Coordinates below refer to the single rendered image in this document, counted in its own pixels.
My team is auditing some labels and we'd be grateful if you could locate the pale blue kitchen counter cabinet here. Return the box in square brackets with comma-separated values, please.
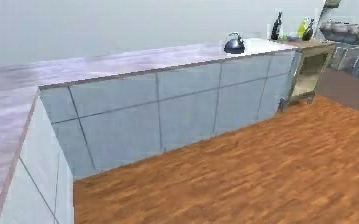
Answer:
[0, 37, 304, 224]

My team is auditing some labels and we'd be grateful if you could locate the dark blue kettle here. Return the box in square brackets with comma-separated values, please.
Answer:
[223, 32, 246, 55]

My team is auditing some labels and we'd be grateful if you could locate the black wine bottle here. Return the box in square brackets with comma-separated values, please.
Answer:
[270, 11, 284, 41]

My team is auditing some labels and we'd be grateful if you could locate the beige open side table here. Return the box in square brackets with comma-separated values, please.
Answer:
[279, 38, 337, 111]

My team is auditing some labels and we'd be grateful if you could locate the yellow-green bottle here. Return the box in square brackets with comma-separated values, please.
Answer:
[297, 17, 310, 39]

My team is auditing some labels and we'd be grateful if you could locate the dark round bottle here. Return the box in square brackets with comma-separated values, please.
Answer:
[301, 18, 315, 42]

